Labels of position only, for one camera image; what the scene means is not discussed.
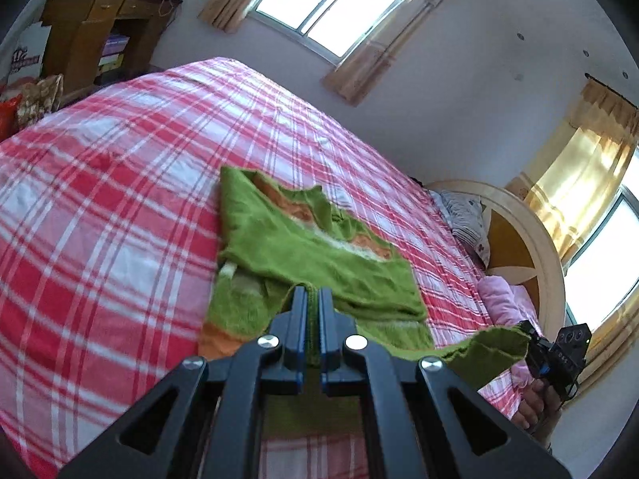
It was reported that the red plastic bag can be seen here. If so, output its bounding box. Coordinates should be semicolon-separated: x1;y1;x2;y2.
0;94;23;143

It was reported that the dark curtain rod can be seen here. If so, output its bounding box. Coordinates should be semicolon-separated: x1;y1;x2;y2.
585;74;639;111

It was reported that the white paper bag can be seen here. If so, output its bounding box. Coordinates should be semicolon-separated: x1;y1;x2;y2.
5;22;53;85

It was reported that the red plaid bed sheet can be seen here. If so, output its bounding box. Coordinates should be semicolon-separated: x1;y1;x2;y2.
0;56;522;479

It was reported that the pink blanket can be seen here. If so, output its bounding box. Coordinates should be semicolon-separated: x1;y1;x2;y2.
476;274;542;402

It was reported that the person's right forearm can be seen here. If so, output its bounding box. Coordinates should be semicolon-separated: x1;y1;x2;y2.
534;412;566;454

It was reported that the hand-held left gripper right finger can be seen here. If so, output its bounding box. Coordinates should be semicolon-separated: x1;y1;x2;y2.
318;287;572;479

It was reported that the wooden bed headboard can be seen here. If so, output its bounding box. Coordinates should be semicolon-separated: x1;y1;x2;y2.
428;180;567;340

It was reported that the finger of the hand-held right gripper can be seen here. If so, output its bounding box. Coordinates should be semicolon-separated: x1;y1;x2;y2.
518;320;550;351
527;345;556;379

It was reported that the brown wooden desk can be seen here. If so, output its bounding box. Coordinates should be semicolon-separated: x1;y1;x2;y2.
40;0;183;95

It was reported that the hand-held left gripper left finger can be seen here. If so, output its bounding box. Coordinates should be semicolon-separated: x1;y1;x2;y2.
57;284;309;479

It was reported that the green striped knit sweater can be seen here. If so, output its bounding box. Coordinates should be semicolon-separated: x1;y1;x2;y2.
198;166;531;439

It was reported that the yellow sheer curtain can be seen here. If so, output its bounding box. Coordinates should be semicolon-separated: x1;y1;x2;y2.
504;80;639;270
574;304;639;400

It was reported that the sliding glass window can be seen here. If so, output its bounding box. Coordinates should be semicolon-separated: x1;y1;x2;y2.
564;150;639;330
247;0;435;65

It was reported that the person's right hand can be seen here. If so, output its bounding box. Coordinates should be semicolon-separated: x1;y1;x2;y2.
514;378;562;432

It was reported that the patterned grey pillow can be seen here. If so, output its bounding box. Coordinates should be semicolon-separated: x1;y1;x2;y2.
432;190;492;267

